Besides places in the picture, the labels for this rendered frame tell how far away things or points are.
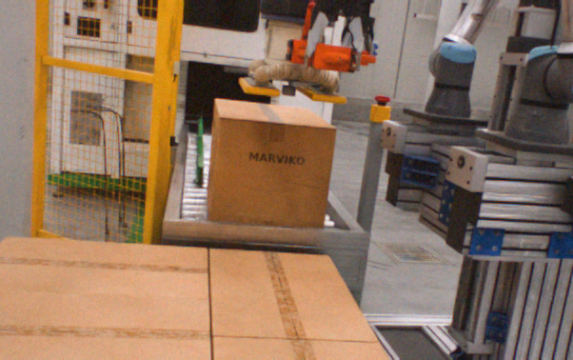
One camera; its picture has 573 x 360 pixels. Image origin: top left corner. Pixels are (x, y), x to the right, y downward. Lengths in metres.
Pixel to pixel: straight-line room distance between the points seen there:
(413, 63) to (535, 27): 9.82
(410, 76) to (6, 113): 9.58
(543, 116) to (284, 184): 0.88
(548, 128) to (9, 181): 2.09
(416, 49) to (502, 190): 10.16
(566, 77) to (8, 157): 2.12
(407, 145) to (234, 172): 0.58
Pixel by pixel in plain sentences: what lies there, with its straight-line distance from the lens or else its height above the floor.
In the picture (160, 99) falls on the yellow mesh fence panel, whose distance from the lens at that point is 2.72.
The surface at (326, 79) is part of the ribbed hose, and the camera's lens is 1.73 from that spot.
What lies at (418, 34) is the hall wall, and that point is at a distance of 11.73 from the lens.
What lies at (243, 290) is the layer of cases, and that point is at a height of 0.54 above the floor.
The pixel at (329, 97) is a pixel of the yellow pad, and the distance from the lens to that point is 1.76.
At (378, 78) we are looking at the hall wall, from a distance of 11.49.
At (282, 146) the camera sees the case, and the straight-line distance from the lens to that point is 2.08.
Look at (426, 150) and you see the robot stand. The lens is 2.07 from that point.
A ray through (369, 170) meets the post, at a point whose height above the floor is 0.73.
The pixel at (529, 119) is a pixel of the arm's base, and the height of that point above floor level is 1.09.
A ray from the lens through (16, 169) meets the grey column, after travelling 2.81.
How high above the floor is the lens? 1.20
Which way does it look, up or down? 12 degrees down
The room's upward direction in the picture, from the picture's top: 7 degrees clockwise
